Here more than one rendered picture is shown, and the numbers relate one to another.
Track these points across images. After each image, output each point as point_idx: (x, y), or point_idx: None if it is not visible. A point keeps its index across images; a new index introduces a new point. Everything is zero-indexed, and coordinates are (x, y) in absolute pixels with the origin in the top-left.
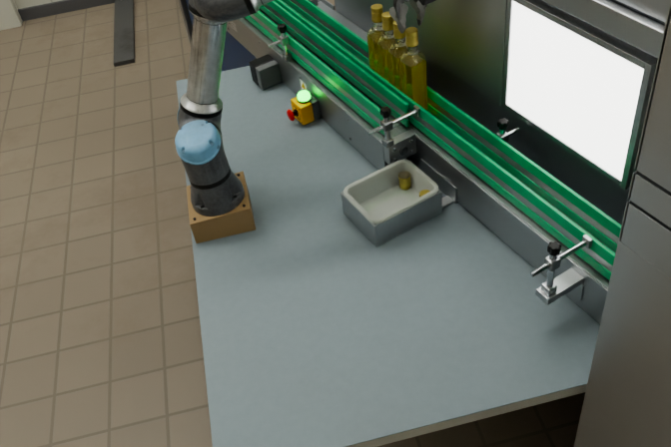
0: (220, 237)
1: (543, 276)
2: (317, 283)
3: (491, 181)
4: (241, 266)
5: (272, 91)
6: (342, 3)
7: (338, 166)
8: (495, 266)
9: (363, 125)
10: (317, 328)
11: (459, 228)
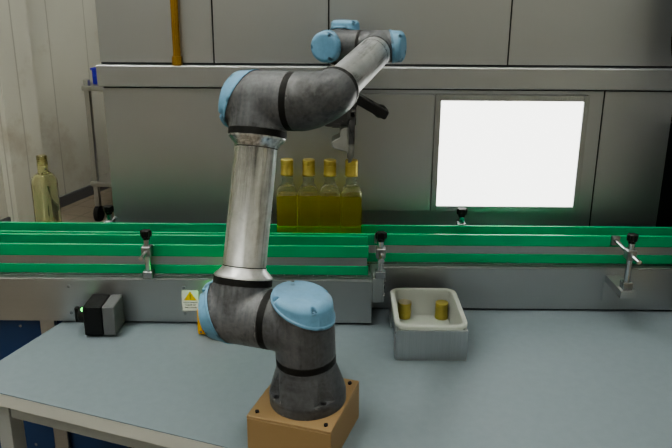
0: (342, 445)
1: (571, 311)
2: (488, 407)
3: (493, 255)
4: (411, 446)
5: (127, 333)
6: (135, 221)
7: None
8: (543, 322)
9: (330, 279)
10: (556, 428)
11: (482, 319)
